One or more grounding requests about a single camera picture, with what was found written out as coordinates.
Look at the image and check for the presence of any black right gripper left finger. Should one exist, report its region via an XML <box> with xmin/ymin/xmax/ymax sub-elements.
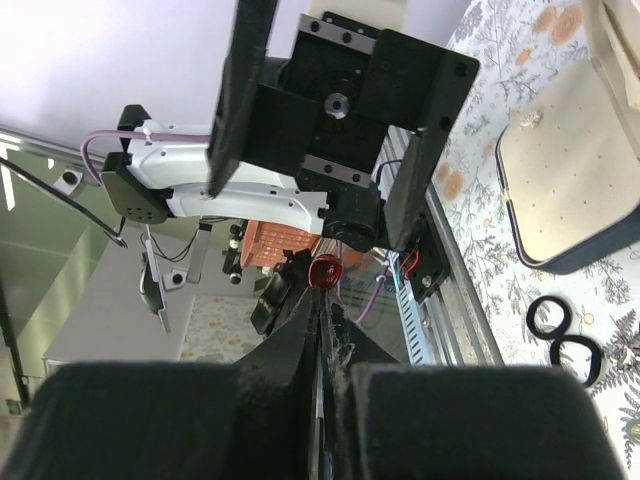
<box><xmin>0</xmin><ymin>249</ymin><xmax>317</xmax><ymax>480</ymax></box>

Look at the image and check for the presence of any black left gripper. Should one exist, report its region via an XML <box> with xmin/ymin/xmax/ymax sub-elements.
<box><xmin>207</xmin><ymin>0</ymin><xmax>480</xmax><ymax>250</ymax></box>

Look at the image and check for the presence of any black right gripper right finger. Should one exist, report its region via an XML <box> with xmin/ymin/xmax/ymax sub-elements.
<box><xmin>317</xmin><ymin>291</ymin><xmax>624</xmax><ymax>479</ymax></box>

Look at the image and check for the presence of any red bead earring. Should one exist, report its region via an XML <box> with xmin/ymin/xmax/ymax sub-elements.
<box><xmin>308</xmin><ymin>254</ymin><xmax>344</xmax><ymax>289</ymax></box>

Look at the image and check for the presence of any cream navy jewelry box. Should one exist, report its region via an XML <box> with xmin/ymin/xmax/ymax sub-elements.
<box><xmin>496</xmin><ymin>1</ymin><xmax>639</xmax><ymax>275</ymax></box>

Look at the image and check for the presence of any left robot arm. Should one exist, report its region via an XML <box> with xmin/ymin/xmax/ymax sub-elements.
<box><xmin>100</xmin><ymin>1</ymin><xmax>479</xmax><ymax>251</ymax></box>

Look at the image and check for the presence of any orange plastic basket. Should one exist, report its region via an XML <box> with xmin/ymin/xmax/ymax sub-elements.
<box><xmin>240</xmin><ymin>220</ymin><xmax>338</xmax><ymax>268</ymax></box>

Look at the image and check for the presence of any silver flower stud in box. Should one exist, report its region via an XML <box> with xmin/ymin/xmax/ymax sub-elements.
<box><xmin>518</xmin><ymin>110</ymin><xmax>543</xmax><ymax>131</ymax></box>

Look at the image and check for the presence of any floral patterned tablecloth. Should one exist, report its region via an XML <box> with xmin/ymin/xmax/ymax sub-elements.
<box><xmin>435</xmin><ymin>1</ymin><xmax>639</xmax><ymax>478</ymax></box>

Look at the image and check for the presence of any black ring right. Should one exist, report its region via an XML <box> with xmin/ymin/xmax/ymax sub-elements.
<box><xmin>548</xmin><ymin>335</ymin><xmax>605</xmax><ymax>387</ymax></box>

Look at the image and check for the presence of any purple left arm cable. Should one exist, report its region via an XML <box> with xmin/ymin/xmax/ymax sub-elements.
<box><xmin>80</xmin><ymin>128</ymin><xmax>216</xmax><ymax>186</ymax></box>

